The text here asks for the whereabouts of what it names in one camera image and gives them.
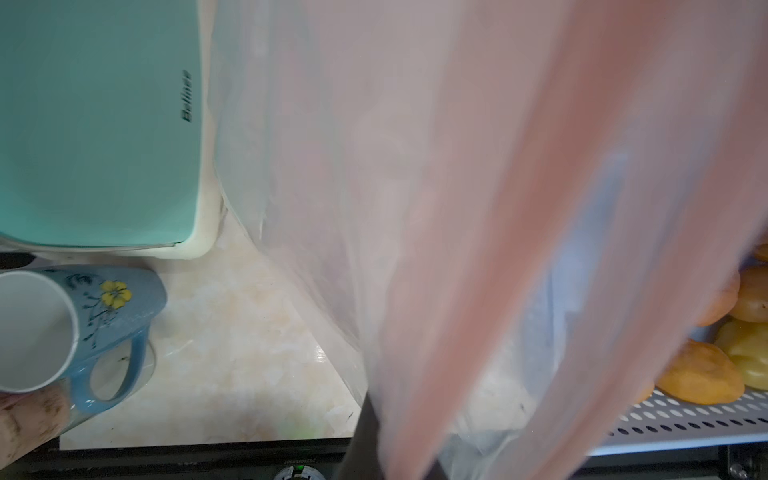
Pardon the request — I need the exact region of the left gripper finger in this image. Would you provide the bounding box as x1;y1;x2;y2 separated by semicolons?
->
334;394;384;480

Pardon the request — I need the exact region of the light blue plastic basket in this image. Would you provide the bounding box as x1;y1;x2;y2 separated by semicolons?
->
592;389;767;456

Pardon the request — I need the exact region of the orange potato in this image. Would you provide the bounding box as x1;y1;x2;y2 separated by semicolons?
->
729;266;768;323
696;270;741;327
655;340;746;405

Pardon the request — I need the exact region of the yellow green potato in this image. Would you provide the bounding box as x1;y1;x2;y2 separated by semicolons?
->
714;318;767;391

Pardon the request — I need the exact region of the mint green toaster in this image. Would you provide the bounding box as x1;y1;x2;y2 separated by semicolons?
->
1;1;223;259

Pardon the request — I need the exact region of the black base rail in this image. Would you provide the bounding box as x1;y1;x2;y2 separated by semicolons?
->
1;438;767;479

